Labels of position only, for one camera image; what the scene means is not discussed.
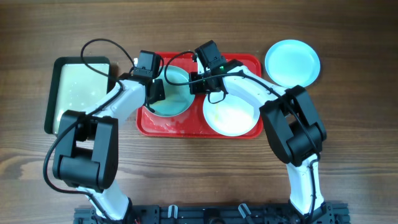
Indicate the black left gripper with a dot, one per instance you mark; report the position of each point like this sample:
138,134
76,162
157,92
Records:
160,94

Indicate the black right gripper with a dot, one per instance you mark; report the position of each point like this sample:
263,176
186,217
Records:
196,88

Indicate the light blue plate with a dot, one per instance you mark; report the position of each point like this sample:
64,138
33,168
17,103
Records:
292,62
177,98

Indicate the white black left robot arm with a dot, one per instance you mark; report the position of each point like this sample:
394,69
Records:
86,151

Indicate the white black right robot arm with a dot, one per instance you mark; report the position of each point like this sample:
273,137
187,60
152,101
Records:
293,127

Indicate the red plastic tray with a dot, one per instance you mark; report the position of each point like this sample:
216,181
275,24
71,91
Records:
191,123

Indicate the dark green water tray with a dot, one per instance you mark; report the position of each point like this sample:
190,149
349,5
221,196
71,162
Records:
76,84

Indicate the white plate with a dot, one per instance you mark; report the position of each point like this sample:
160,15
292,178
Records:
229,115

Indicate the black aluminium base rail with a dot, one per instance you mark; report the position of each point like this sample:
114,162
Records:
264,214

